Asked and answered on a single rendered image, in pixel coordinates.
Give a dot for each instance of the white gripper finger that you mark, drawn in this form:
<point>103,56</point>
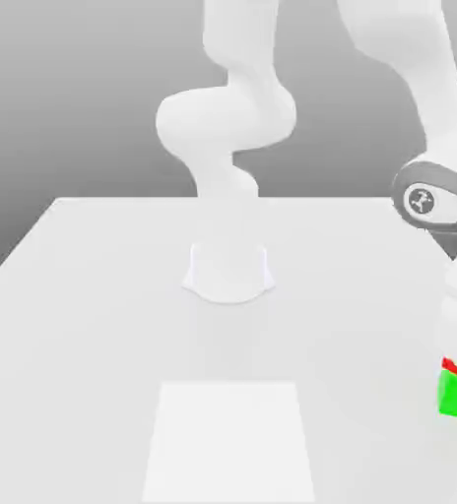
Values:
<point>455,334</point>

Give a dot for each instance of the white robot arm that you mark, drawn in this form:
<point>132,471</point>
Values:
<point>228,122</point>

